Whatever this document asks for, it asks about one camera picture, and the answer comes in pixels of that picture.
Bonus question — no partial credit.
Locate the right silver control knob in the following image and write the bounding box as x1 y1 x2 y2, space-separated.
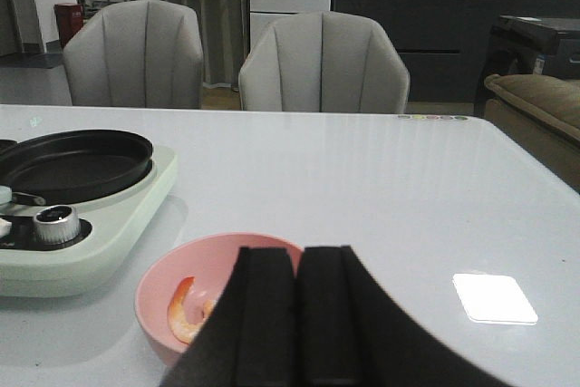
33 205 81 245

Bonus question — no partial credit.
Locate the grey upholstered chair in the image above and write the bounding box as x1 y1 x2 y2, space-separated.
63 0 204 109
238 11 411 114

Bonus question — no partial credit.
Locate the orange cooked shrimp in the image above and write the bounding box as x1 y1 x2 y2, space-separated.
167 276 217 344

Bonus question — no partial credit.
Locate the mint green breakfast maker base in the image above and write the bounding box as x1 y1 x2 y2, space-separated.
1 145 178 298

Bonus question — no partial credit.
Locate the dark side table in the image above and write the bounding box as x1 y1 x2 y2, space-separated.
474 15 579 117

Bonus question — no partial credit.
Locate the right grey upholstered chair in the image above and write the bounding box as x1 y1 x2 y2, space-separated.
238 11 411 114

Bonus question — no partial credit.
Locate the dark sideboard with white top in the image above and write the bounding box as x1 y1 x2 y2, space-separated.
333 0 579 104

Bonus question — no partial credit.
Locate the black round frying pan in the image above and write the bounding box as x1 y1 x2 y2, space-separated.
1 130 153 205

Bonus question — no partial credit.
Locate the pink plastic bowl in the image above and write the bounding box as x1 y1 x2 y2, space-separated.
134 232 304 367

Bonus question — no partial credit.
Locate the red trash bin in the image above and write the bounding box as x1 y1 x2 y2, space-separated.
53 3 83 48

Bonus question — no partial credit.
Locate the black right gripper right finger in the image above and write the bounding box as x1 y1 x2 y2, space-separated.
296 246 503 386

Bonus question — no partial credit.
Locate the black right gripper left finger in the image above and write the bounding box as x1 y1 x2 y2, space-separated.
161 247 295 386

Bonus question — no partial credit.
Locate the left grey upholstered chair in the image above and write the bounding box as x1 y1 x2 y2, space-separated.
63 0 204 109

